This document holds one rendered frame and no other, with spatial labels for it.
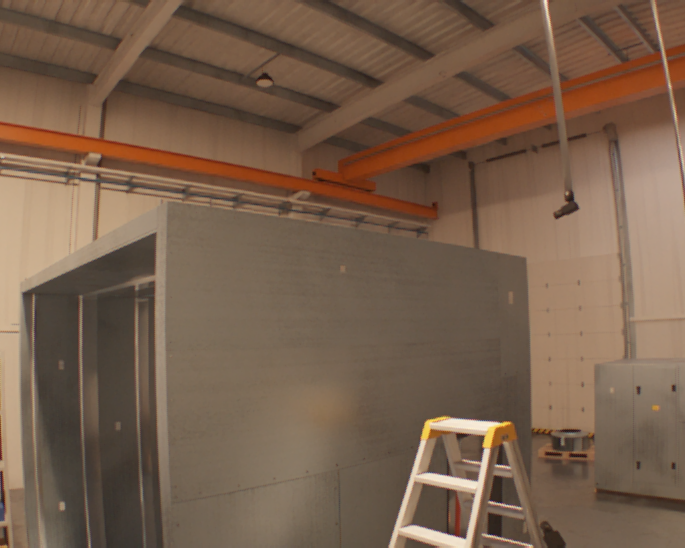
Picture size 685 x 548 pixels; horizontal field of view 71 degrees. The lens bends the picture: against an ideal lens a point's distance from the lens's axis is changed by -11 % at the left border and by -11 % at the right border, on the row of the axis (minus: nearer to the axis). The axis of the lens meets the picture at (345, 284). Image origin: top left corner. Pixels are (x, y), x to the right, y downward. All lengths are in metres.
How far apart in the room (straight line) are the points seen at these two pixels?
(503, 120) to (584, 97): 1.72
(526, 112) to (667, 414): 5.90
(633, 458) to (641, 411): 0.75
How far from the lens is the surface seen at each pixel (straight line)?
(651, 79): 9.89
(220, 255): 2.11
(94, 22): 10.07
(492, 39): 10.15
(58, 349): 5.42
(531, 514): 2.54
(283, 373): 2.25
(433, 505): 3.07
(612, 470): 9.15
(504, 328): 3.53
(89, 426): 5.53
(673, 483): 8.88
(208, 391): 2.07
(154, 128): 11.85
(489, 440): 2.15
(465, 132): 11.38
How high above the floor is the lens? 2.70
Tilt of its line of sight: 5 degrees up
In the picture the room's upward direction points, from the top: 1 degrees counter-clockwise
